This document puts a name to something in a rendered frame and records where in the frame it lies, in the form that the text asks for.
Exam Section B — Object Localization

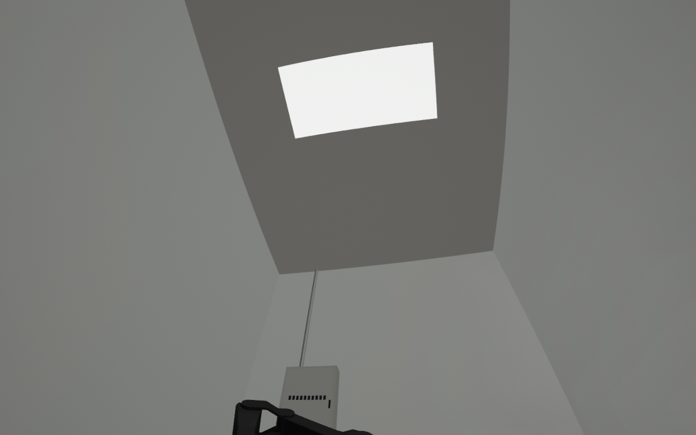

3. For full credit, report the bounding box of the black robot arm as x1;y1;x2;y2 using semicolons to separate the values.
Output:
232;399;373;435

